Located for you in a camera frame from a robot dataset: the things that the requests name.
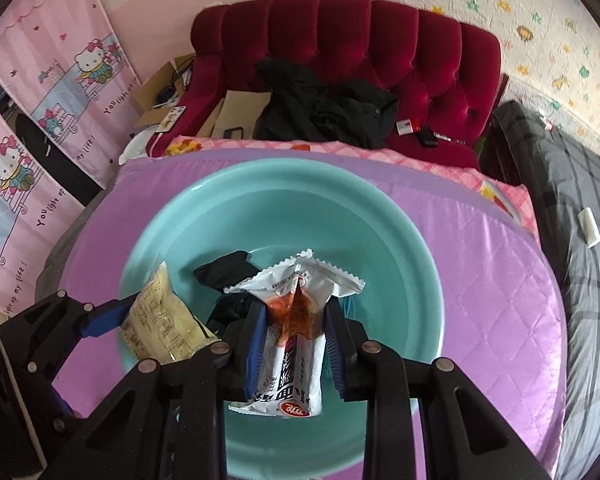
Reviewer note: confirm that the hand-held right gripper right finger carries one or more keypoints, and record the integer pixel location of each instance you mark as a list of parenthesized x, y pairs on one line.
[(335, 350)]

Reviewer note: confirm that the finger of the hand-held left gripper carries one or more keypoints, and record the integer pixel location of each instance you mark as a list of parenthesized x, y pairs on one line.
[(60, 407), (100, 320)]

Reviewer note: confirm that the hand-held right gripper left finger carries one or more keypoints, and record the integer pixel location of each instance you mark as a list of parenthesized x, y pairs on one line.
[(255, 350)]

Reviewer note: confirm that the black patterned cloth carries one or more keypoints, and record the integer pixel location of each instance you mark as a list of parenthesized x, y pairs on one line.
[(230, 312)]

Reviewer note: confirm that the yellow seasoning packet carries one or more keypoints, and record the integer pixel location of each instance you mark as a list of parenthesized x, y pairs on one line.
[(155, 320)]

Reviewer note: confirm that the white orange snack packet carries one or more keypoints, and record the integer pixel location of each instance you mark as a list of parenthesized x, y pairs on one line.
[(300, 280)]

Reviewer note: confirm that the black cloth bundle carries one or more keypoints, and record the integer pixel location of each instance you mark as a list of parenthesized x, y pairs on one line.
[(225, 270)]

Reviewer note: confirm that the teal plastic basin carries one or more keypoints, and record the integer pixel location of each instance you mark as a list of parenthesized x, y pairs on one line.
[(330, 210)]

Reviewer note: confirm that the pink cartoon curtain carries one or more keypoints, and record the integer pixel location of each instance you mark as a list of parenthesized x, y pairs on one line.
[(10, 200), (70, 60)]

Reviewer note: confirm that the purple quilted mat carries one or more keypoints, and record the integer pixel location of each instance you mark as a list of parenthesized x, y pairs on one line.
[(480, 285)]

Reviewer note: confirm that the white paper sheet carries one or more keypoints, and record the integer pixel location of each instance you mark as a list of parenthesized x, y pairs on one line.
[(137, 147)]

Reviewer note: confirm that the small printed card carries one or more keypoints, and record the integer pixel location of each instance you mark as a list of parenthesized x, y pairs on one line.
[(171, 117)]

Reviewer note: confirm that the black remote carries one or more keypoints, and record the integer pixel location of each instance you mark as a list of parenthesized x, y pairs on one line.
[(426, 137)]

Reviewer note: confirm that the open cardboard box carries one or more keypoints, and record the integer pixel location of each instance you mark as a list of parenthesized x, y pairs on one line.
[(155, 95)]

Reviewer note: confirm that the small white red box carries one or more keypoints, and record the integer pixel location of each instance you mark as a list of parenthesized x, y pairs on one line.
[(403, 127)]

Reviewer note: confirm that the flat cardboard piece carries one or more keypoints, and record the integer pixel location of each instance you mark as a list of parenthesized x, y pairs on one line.
[(240, 110)]

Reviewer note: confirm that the black clothes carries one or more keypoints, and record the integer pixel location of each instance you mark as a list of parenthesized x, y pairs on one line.
[(320, 105)]

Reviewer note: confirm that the bed with grey plaid sheet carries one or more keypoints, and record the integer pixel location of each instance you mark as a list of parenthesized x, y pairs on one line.
[(580, 310)]

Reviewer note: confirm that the red tufted sofa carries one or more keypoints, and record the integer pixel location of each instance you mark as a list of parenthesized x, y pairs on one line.
[(380, 50)]

